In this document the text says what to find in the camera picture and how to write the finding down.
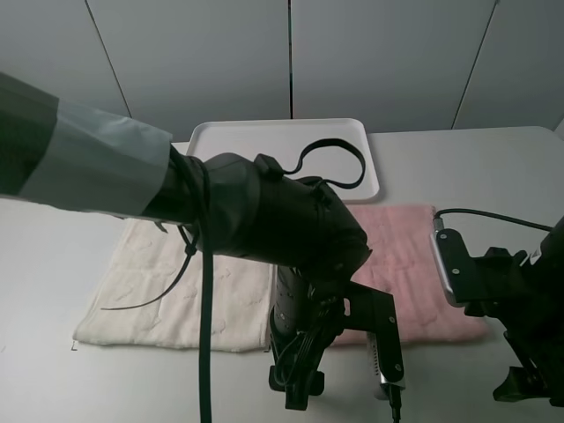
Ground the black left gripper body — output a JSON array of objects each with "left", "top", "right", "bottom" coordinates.
[{"left": 269, "top": 266, "right": 353, "bottom": 411}]

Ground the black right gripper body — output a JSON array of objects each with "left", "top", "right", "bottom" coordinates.
[{"left": 465, "top": 248, "right": 563, "bottom": 405}]

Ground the pink towel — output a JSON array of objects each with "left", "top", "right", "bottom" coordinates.
[{"left": 348, "top": 204, "right": 489, "bottom": 345}]

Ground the cream white towel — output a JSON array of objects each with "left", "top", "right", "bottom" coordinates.
[{"left": 73, "top": 220, "right": 275, "bottom": 353}]

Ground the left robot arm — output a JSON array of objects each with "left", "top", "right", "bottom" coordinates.
[{"left": 1, "top": 75, "right": 370, "bottom": 422}]

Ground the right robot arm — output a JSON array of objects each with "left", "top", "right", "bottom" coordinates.
[{"left": 464, "top": 227, "right": 563, "bottom": 407}]

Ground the white plastic tray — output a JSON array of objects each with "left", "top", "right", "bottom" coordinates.
[{"left": 175, "top": 118, "right": 380, "bottom": 204}]

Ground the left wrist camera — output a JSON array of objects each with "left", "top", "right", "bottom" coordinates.
[{"left": 344, "top": 282, "right": 405, "bottom": 407}]

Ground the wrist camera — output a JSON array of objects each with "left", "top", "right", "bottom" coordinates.
[
  {"left": 344, "top": 282, "right": 405, "bottom": 407},
  {"left": 430, "top": 211, "right": 474, "bottom": 308}
]

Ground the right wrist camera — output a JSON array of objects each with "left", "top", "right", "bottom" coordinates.
[{"left": 430, "top": 211, "right": 474, "bottom": 308}]

